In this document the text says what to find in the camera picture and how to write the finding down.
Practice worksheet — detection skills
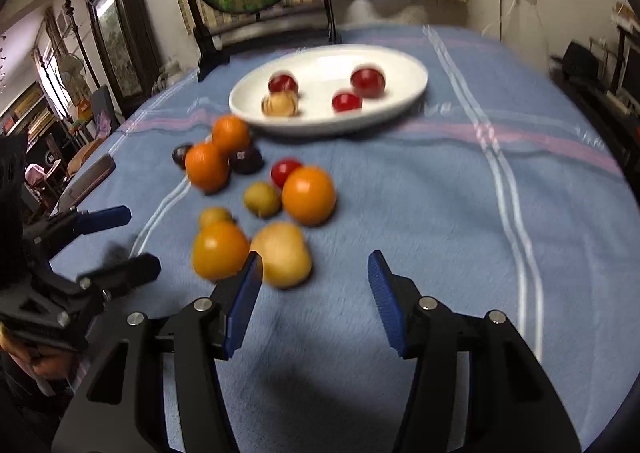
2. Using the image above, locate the orange mandarin front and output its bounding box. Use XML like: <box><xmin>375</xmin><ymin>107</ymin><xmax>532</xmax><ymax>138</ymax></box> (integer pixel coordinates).
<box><xmin>192</xmin><ymin>221</ymin><xmax>250</xmax><ymax>282</ymax></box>

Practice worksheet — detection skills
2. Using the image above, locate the small yellow-green fruit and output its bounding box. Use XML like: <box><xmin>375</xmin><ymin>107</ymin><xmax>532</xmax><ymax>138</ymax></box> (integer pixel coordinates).
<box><xmin>243</xmin><ymin>181</ymin><xmax>282</xmax><ymax>219</ymax></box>

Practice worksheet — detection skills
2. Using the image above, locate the left hand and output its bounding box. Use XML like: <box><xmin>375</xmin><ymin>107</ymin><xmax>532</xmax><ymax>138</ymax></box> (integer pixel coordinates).
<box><xmin>1</xmin><ymin>325</ymin><xmax>78</xmax><ymax>381</ymax></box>

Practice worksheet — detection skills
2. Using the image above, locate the red plum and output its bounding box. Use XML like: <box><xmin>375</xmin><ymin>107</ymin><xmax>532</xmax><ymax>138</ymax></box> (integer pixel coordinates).
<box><xmin>268</xmin><ymin>72</ymin><xmax>298</xmax><ymax>95</ymax></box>
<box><xmin>350</xmin><ymin>66</ymin><xmax>386</xmax><ymax>99</ymax></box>
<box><xmin>332</xmin><ymin>90</ymin><xmax>362</xmax><ymax>113</ymax></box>

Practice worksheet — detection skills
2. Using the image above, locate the orange mandarin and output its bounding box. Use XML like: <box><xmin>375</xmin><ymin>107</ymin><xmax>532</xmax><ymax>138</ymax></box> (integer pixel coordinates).
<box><xmin>184</xmin><ymin>141</ymin><xmax>230</xmax><ymax>194</ymax></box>
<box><xmin>212</xmin><ymin>114</ymin><xmax>252</xmax><ymax>158</ymax></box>
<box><xmin>281</xmin><ymin>166</ymin><xmax>337</xmax><ymax>227</ymax></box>
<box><xmin>192</xmin><ymin>221</ymin><xmax>250</xmax><ymax>282</ymax></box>

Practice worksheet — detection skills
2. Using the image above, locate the dark framed painting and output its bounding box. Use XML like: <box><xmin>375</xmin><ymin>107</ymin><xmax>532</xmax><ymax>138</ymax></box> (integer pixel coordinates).
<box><xmin>86</xmin><ymin>0</ymin><xmax>160</xmax><ymax>118</ymax></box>

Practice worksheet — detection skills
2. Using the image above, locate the blue plaid tablecloth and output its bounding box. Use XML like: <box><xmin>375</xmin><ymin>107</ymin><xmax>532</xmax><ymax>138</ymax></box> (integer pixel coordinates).
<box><xmin>46</xmin><ymin>24</ymin><xmax>640</xmax><ymax>453</ymax></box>

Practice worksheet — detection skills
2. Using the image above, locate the white round plate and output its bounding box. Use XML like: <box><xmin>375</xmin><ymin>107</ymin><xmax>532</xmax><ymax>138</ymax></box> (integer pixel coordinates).
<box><xmin>229</xmin><ymin>44</ymin><xmax>428</xmax><ymax>137</ymax></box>

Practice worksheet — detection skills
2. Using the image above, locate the small yellow fruit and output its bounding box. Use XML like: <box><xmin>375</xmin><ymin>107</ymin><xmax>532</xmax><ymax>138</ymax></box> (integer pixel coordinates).
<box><xmin>198</xmin><ymin>206</ymin><xmax>234</xmax><ymax>229</ymax></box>

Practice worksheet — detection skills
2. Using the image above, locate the large yellow pear fruit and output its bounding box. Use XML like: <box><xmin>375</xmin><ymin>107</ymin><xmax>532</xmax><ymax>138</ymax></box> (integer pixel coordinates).
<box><xmin>250</xmin><ymin>221</ymin><xmax>312</xmax><ymax>289</ymax></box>

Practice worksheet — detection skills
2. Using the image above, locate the dark purple plum left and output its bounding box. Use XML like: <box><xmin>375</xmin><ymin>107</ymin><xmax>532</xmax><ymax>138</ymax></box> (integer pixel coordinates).
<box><xmin>171</xmin><ymin>143</ymin><xmax>193</xmax><ymax>170</ymax></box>

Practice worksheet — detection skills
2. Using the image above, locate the dark purple plum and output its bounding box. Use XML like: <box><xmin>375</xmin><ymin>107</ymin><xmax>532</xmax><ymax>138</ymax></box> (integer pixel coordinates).
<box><xmin>171</xmin><ymin>143</ymin><xmax>193</xmax><ymax>170</ymax></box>
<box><xmin>229</xmin><ymin>147</ymin><xmax>265</xmax><ymax>176</ymax></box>

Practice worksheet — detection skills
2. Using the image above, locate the white kettle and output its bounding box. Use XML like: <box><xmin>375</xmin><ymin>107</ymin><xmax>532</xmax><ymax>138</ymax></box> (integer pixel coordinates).
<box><xmin>155</xmin><ymin>59</ymin><xmax>186</xmax><ymax>91</ymax></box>

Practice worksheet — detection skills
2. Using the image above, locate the red cherry tomato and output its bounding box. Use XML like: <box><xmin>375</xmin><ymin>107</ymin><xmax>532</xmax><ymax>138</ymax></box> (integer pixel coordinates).
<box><xmin>270</xmin><ymin>158</ymin><xmax>303</xmax><ymax>189</ymax></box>

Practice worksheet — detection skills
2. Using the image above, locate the striped yellow pepino melon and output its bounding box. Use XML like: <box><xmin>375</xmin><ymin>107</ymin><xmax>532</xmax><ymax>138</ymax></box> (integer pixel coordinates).
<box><xmin>262</xmin><ymin>90</ymin><xmax>298</xmax><ymax>117</ymax></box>

